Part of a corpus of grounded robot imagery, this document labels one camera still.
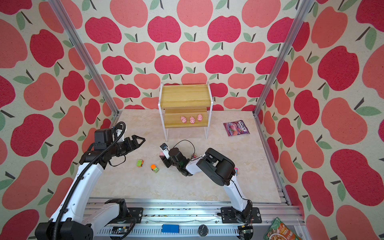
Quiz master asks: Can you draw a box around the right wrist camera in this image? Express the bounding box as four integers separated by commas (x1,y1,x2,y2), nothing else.
160,143,170,160

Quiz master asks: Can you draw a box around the round black knob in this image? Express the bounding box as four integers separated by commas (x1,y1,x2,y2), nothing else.
198,225,209,237

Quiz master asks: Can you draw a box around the pink square toy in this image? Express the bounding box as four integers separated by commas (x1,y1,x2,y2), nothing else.
181,116,187,124

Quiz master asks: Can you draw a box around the orange green toy truck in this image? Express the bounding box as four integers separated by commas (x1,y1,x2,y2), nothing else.
151,164,159,173

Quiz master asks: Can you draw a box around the left aluminium frame post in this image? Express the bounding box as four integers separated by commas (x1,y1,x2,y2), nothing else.
48,0,121,119

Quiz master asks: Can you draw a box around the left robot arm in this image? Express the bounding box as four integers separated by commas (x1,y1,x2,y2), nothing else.
35,135,146,240

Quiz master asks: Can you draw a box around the green snack packet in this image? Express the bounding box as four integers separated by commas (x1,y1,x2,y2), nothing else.
264,218,302,240

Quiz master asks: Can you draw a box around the purple candy bag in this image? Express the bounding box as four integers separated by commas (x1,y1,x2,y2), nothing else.
223,120,250,137

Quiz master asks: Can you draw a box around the blue tape block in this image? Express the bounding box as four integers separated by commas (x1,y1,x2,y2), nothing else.
162,224,180,234

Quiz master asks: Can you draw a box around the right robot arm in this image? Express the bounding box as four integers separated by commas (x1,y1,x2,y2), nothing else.
160,143,253,224

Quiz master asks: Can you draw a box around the green toy car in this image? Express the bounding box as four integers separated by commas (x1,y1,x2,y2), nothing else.
137,160,144,168

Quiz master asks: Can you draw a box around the aluminium frame post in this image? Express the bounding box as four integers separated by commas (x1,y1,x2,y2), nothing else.
48,0,121,119
253,0,315,119

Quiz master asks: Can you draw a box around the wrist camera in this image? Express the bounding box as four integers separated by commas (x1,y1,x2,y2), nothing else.
94,125,126,150
160,143,170,160

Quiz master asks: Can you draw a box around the wooden two-tier shelf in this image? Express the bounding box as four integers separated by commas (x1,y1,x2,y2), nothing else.
158,82,214,141

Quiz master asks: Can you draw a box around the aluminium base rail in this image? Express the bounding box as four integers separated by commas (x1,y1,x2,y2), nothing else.
44,196,310,240

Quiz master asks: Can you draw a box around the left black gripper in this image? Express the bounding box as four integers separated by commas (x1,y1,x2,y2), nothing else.
108,134,146,157

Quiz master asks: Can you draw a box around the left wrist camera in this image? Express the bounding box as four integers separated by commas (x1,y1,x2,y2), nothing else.
94,125,126,150

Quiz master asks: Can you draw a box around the right aluminium frame post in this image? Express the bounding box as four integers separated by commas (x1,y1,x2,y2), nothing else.
253,0,315,119

